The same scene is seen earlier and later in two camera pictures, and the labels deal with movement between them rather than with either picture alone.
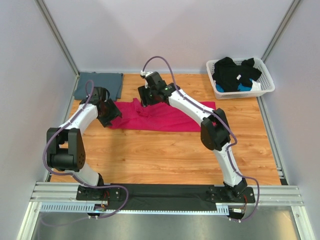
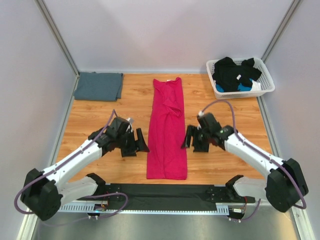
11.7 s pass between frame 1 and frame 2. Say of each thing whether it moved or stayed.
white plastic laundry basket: stayed
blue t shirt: stayed
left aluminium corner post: stayed
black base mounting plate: stayed
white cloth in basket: stayed
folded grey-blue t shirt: stayed
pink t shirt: moved
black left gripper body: moved
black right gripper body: moved
